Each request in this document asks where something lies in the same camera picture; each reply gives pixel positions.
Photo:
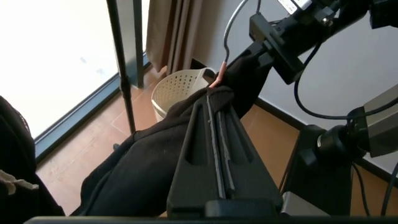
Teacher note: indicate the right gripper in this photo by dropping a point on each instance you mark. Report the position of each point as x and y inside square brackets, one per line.
[280, 53]

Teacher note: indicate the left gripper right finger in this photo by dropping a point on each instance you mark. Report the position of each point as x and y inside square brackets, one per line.
[248, 174]

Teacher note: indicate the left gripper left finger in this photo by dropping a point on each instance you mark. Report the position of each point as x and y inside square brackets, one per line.
[192, 174]

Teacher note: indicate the black short-sleeved shirt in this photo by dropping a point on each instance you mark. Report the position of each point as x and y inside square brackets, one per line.
[140, 174]

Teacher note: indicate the pink clothes hanger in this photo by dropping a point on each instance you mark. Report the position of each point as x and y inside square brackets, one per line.
[219, 76]

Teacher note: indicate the black pants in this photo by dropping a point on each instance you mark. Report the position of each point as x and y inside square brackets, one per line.
[18, 149]

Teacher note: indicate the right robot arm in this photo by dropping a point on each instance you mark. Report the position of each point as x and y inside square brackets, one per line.
[382, 124]

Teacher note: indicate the white laundry basket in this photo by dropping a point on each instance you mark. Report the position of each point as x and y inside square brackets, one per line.
[177, 90]

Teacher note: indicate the black clothes rack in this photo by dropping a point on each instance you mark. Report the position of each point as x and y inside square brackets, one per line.
[122, 77]

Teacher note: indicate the beige curtain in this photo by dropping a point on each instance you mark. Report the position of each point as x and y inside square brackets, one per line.
[174, 31]

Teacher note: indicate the window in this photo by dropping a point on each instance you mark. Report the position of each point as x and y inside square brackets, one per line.
[138, 46]

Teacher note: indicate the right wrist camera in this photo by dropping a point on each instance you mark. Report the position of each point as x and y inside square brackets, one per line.
[295, 4]

